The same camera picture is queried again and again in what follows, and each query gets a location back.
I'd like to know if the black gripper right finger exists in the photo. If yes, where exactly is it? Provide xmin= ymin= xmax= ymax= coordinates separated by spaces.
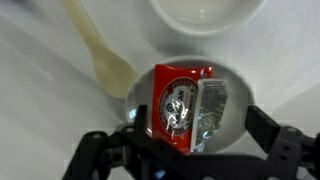
xmin=245 ymin=105 xmax=281 ymax=153

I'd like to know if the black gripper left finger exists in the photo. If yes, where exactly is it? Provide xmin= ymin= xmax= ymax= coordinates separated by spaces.
xmin=134 ymin=105 xmax=148 ymax=132

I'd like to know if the red sauce sachet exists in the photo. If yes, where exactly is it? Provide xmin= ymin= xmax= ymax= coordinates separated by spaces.
xmin=152 ymin=64 xmax=213 ymax=153

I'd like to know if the silver sauce sachet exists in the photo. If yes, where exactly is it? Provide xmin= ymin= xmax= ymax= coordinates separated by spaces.
xmin=190 ymin=79 xmax=228 ymax=152

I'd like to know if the cream plastic spoon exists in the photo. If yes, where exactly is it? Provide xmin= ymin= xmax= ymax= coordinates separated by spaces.
xmin=61 ymin=0 xmax=138 ymax=99

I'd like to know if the small white cup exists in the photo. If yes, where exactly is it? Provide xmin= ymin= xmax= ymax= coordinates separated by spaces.
xmin=148 ymin=0 xmax=268 ymax=37

